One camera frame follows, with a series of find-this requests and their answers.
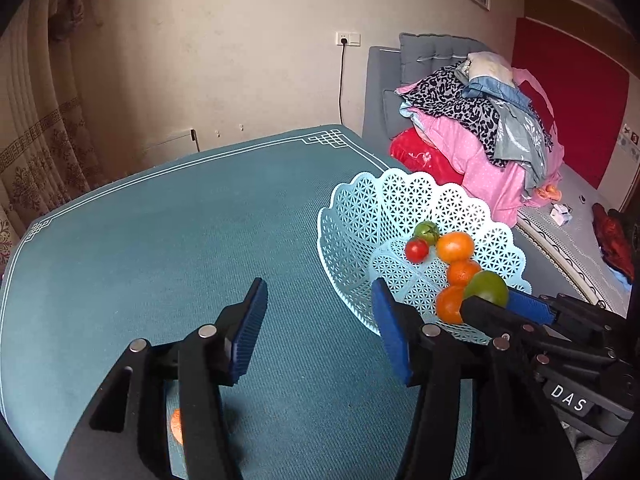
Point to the large orange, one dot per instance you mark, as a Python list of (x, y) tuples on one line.
[(176, 425)]

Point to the pile of clothes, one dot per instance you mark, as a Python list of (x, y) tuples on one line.
[(480, 180)]

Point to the small orange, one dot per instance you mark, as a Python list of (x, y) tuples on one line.
[(449, 304), (455, 247), (463, 272)]

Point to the light blue lattice basket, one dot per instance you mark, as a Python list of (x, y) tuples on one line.
[(380, 210)]

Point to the small green tomato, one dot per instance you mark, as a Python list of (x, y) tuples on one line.
[(426, 230)]

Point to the grey padded headboard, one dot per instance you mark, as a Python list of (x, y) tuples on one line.
[(425, 55)]

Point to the white cloth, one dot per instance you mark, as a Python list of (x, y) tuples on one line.
[(492, 65)]

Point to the teal table cloth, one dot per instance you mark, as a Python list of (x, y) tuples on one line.
[(175, 240)]

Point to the bed with grey sheet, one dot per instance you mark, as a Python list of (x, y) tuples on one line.
[(565, 250)]

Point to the small white box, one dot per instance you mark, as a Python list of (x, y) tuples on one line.
[(562, 214)]

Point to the red wall panel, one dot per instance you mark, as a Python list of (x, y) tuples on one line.
[(575, 100)]

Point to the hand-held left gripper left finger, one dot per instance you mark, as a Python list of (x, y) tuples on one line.
[(247, 330)]

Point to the red blanket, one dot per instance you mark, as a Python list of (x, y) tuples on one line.
[(415, 152)]

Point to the beige patterned curtain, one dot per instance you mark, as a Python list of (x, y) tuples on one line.
[(40, 150)]

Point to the white wall switch panel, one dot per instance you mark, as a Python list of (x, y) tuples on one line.
[(631, 141)]

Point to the light blue cloth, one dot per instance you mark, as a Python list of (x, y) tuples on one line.
[(495, 92)]

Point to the dark red cloth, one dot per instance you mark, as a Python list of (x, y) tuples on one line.
[(612, 245)]

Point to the red tomato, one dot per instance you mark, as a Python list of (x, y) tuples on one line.
[(416, 249)]

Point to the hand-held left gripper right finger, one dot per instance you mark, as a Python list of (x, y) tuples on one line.
[(392, 335)]

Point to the white wall socket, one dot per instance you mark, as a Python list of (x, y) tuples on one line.
[(347, 38)]

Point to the leopard print cloth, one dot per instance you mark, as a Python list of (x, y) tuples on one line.
[(450, 95)]

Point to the large green tomato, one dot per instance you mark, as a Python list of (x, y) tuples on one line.
[(487, 287)]

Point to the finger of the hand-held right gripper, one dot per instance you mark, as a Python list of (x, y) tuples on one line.
[(492, 317), (532, 306)]

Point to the grey cloth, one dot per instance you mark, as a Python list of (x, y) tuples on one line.
[(520, 135)]

